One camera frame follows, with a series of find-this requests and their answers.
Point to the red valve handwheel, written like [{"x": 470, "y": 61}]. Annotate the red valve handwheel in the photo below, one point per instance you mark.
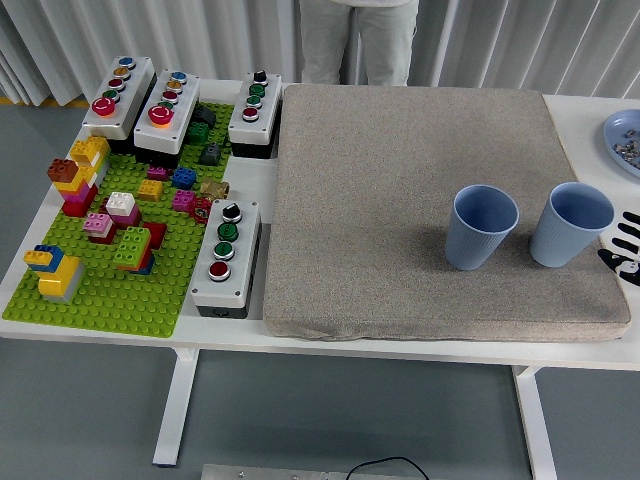
[{"x": 200, "y": 210}]

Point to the five-button control box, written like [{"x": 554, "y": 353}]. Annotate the five-button control box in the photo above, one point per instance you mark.
[
  {"x": 135, "y": 80},
  {"x": 155, "y": 137}
]

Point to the white pleated curtain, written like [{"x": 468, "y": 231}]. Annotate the white pleated curtain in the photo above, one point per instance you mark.
[{"x": 200, "y": 30}]

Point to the yellow blue grey brick stack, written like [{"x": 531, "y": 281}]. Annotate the yellow blue grey brick stack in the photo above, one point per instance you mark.
[{"x": 55, "y": 285}]

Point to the grey-brown fabric mat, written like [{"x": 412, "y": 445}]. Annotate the grey-brown fabric mat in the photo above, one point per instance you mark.
[{"x": 375, "y": 200}]

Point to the person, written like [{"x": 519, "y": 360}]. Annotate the person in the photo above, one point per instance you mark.
[{"x": 325, "y": 40}]

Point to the magenta brick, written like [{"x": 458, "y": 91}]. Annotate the magenta brick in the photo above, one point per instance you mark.
[
  {"x": 182, "y": 201},
  {"x": 157, "y": 173}
]

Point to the blue ribbed cup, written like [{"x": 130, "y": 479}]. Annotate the blue ribbed cup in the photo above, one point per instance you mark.
[
  {"x": 470, "y": 245},
  {"x": 555, "y": 240}
]

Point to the brass valve fitting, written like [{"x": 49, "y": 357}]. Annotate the brass valve fitting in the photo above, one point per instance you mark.
[{"x": 215, "y": 189}]

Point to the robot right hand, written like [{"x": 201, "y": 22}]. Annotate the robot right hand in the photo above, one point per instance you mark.
[{"x": 625, "y": 265}]

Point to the dark grey curved brick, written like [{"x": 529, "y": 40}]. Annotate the dark grey curved brick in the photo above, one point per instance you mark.
[{"x": 206, "y": 116}]

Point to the green orange blue brick stack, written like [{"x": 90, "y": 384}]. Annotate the green orange blue brick stack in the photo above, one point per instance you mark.
[{"x": 131, "y": 245}]

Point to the green studded baseplate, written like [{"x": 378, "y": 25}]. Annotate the green studded baseplate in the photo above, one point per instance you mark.
[{"x": 125, "y": 300}]

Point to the pink white red brick stack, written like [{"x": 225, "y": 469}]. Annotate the pink white red brick stack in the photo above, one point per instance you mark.
[{"x": 97, "y": 223}]

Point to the yellow brown red brick tower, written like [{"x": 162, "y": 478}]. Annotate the yellow brown red brick tower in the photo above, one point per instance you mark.
[{"x": 80, "y": 195}]

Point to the four-button control box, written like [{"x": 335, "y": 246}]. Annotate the four-button control box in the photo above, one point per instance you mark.
[
  {"x": 270, "y": 100},
  {"x": 247, "y": 250}
]

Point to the white table leg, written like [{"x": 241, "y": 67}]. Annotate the white table leg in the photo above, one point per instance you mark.
[
  {"x": 172, "y": 415},
  {"x": 537, "y": 430}
]

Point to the blue plate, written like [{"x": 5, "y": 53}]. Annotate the blue plate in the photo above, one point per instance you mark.
[{"x": 615, "y": 130}]

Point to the dark green brick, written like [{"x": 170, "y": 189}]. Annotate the dark green brick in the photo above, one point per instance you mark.
[{"x": 197, "y": 134}]

